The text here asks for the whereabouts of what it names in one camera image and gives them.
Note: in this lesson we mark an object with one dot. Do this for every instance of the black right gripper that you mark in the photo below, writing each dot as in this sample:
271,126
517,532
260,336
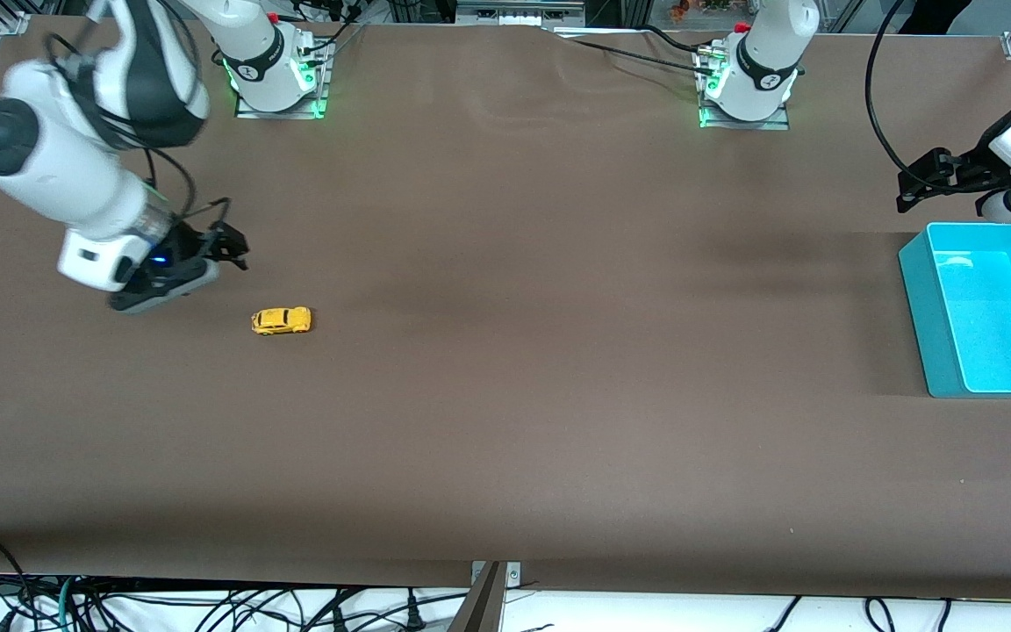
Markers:
185,244

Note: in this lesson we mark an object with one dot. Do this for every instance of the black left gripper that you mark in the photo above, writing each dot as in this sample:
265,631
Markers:
972,169

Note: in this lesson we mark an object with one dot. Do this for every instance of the yellow toy beetle car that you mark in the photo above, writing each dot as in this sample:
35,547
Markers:
281,321

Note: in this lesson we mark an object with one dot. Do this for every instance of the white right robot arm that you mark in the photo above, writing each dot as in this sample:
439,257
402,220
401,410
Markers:
58,167

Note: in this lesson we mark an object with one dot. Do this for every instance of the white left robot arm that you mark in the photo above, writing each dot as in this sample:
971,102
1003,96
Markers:
764,66

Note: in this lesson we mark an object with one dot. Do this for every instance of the turquoise plastic bin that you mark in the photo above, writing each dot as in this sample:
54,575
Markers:
997,325

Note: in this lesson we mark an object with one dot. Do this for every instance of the brown table cover sheet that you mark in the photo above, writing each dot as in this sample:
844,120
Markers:
505,395

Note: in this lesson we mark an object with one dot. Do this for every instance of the dark grey support beam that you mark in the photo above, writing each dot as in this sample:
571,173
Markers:
479,606

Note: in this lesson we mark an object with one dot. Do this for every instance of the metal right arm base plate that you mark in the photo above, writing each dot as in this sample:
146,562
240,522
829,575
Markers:
282,107

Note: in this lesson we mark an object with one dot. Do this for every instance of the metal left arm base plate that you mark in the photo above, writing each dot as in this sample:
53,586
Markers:
747,123

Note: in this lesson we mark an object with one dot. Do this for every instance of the silver metal bracket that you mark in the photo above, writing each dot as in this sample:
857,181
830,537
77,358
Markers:
512,575

